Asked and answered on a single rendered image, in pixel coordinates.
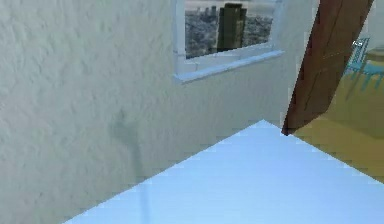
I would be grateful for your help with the white framed window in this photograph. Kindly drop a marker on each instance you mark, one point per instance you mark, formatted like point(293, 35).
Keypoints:
point(230, 31)

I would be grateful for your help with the brown wooden room door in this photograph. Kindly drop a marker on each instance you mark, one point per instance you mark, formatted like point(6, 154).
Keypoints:
point(325, 63)

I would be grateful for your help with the turquoise chair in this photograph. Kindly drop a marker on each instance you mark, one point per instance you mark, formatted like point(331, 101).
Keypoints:
point(361, 65)

